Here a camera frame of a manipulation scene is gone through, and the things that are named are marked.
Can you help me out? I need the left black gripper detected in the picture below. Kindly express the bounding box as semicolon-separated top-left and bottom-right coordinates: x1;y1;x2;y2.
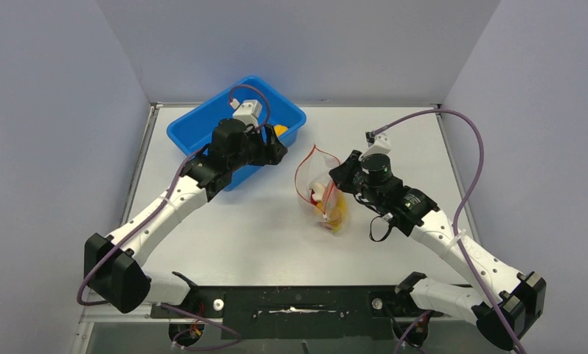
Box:
228;124;286;172

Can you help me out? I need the clear zip bag orange zipper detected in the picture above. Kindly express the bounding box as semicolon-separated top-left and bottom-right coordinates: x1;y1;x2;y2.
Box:
294;145;349;235

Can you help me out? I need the red toy watermelon slice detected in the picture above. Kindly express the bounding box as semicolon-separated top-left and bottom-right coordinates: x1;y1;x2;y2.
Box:
310;181;335;214

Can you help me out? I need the yellow toy banana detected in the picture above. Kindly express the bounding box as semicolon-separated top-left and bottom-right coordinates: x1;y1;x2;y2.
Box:
328;190;348;233

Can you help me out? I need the white toy mushroom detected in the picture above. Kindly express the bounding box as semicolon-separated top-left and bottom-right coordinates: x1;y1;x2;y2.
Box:
309;181;327;202

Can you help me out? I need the orange toy mango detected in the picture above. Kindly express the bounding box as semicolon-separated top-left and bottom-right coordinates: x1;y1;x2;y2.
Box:
313;203;328;220

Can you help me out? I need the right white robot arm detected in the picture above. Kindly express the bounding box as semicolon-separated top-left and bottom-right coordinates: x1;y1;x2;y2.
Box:
329;150;547;351

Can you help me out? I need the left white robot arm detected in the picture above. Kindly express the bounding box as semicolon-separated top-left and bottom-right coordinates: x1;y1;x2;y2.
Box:
84;118;288;313

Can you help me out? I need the yellow toy pepper slice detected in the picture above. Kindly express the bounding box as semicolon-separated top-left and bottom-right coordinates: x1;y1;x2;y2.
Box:
274;125;288;136

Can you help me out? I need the blue plastic bin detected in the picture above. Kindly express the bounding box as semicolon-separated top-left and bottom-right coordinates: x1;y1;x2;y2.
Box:
166;75;308;192

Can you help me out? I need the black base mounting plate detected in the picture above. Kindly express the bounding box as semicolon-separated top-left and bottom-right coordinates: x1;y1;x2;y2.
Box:
178;285;423;340

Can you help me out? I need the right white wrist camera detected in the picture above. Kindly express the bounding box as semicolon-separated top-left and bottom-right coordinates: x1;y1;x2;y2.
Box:
362;131;391;158

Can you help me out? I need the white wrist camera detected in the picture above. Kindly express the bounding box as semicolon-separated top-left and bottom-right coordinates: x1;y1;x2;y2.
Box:
229;98;263;128
362;131;391;158

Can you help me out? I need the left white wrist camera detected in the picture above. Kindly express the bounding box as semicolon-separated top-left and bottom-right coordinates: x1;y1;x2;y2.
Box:
229;98;263;128

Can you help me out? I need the aluminium table frame rail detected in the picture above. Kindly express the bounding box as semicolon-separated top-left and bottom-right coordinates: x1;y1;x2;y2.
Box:
119;103;160;226

